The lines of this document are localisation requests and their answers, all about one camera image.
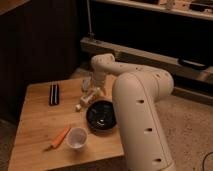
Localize white paper cup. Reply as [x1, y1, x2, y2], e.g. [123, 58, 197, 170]
[66, 127, 87, 150]

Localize orange handled screwdriver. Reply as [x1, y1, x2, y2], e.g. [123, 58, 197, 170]
[46, 126, 70, 151]

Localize wooden table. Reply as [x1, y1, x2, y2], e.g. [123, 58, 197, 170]
[8, 78, 123, 171]

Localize metal pole stand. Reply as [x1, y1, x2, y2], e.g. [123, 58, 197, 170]
[86, 0, 94, 41]

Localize black ceramic bowl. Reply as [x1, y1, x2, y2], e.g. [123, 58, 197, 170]
[86, 100, 117, 132]

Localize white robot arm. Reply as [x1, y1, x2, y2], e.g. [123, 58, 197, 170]
[86, 54, 176, 171]

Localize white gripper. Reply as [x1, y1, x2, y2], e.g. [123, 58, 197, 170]
[82, 70, 106, 92]

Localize long wooden beam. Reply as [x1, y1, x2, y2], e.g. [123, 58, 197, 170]
[80, 37, 213, 85]

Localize black handle on beam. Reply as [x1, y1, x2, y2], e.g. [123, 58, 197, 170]
[177, 58, 210, 70]

